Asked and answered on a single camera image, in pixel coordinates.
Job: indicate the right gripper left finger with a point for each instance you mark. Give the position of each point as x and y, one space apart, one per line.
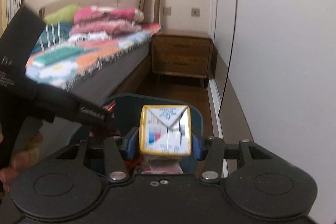
118 150

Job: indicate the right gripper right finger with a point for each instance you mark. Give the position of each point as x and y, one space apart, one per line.
210 150

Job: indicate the yellow white milk carton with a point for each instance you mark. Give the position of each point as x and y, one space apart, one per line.
165 130

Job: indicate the dark teal trash bin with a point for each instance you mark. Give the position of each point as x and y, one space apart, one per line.
127 113

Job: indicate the person's left hand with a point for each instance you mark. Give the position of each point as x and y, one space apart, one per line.
20 162

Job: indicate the bed with grey mattress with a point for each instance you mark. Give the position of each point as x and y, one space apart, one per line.
123 75

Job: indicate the green pillow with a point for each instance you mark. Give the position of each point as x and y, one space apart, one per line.
65 14

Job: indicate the pink folded blanket pile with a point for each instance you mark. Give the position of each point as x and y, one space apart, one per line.
93 23

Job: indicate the white sliding wardrobe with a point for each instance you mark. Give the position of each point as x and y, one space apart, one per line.
275 76

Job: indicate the wooden nightstand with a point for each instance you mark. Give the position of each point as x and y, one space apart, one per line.
186 54

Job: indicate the wall socket plate right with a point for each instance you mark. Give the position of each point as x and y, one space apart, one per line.
195 12

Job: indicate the wall socket plate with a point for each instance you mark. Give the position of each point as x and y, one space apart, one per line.
195 12
167 11

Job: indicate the wall socket plate left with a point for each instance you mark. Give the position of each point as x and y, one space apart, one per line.
167 11

